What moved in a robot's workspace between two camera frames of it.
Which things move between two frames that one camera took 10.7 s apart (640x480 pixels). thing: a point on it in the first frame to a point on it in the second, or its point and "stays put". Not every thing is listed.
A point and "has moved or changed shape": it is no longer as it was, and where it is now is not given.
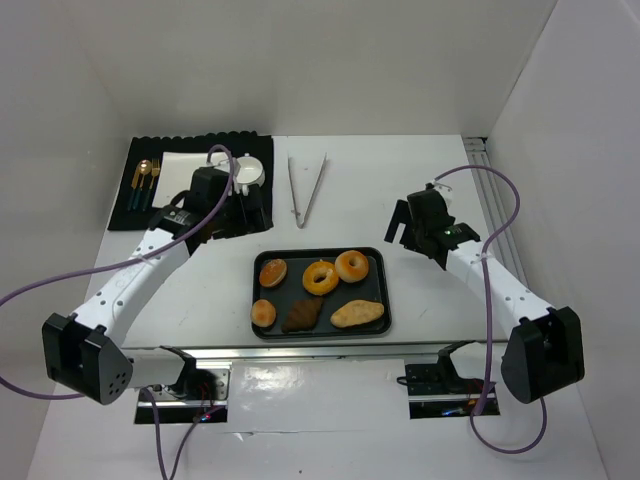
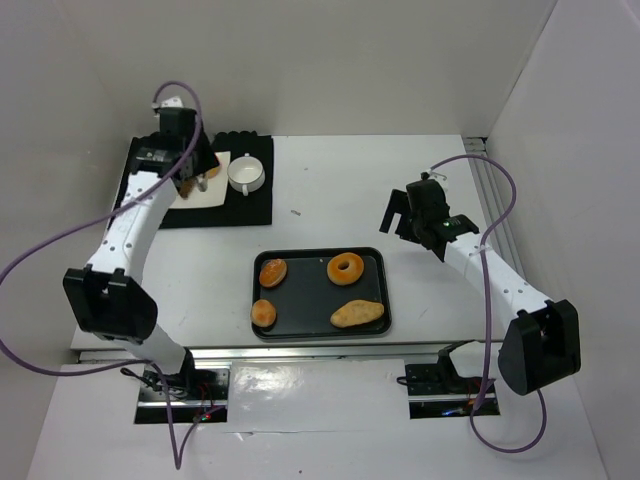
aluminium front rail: (309, 351) stays put
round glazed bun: (272, 272) stays put
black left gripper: (252, 214) to (201, 157)
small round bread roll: (263, 313) stays put
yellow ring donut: (320, 268) has moved or changed shape
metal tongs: (293, 194) has moved or changed shape
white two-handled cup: (247, 170) stays put
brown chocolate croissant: (303, 316) has moved or changed shape
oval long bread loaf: (355, 312) stays put
